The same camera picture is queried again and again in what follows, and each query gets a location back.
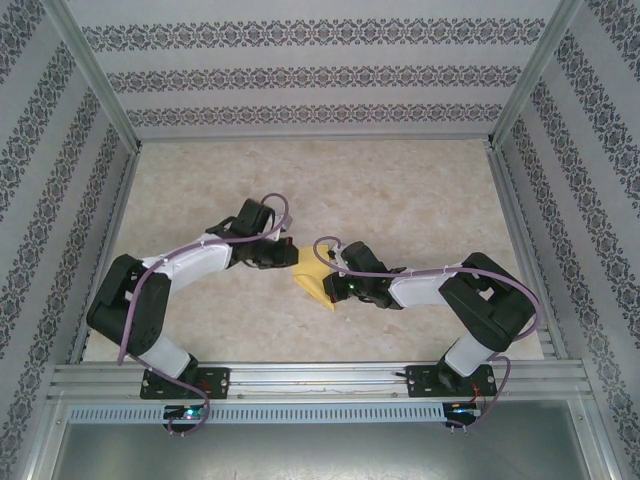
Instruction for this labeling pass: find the yellow paper sheet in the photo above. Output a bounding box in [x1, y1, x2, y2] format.
[291, 243, 351, 316]

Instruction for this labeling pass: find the grey metal sheet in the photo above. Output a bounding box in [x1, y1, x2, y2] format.
[49, 422, 609, 480]

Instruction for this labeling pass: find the controller board with green light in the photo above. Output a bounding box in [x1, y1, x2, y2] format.
[163, 405, 209, 422]

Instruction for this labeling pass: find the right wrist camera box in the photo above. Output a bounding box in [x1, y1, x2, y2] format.
[327, 247, 351, 279]

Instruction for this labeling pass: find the aluminium mounting rail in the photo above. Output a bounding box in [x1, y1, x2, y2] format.
[47, 362, 594, 401]

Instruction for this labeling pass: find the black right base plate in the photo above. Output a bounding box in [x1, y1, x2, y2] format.
[405, 363, 499, 400]

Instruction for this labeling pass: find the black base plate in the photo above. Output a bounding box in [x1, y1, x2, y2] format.
[139, 366, 232, 401]
[405, 363, 499, 400]

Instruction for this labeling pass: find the long aluminium table edge rail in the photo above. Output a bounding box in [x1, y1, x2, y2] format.
[137, 132, 494, 145]

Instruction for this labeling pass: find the slotted white cable duct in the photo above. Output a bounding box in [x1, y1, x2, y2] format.
[67, 403, 447, 424]

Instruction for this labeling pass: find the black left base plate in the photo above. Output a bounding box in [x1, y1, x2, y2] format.
[139, 366, 232, 401]

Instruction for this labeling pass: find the aluminium side edge rail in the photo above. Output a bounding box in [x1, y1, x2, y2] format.
[68, 144, 145, 365]
[487, 144, 570, 361]

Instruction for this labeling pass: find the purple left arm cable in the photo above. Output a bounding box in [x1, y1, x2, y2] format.
[117, 193, 296, 439]

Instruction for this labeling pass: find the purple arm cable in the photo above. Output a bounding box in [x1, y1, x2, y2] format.
[313, 235, 545, 432]
[117, 193, 296, 439]

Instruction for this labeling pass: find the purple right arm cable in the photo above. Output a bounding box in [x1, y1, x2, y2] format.
[313, 235, 545, 432]

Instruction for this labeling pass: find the aluminium frame post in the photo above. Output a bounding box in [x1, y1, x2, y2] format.
[487, 0, 585, 150]
[37, 0, 145, 152]

